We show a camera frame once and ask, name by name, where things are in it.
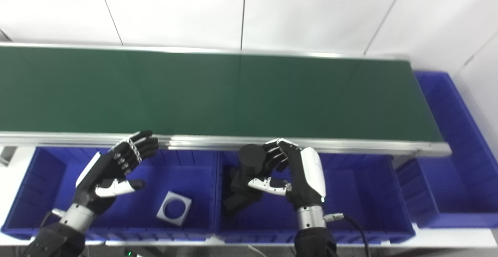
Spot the blue plastic bin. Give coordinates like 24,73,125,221
216,150,416,244
0,146,219,243
395,71,498,228

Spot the white square part round hole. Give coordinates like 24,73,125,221
156,190,193,227

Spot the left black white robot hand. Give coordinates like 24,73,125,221
72,130,159,215

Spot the green conveyor belt aluminium frame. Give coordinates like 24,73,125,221
0,42,452,157

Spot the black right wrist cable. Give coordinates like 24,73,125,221
324,212,370,257

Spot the aluminium conveyor support leg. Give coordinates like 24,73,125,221
391,154,413,170
0,146,18,167

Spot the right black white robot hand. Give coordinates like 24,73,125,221
248,138,326,211

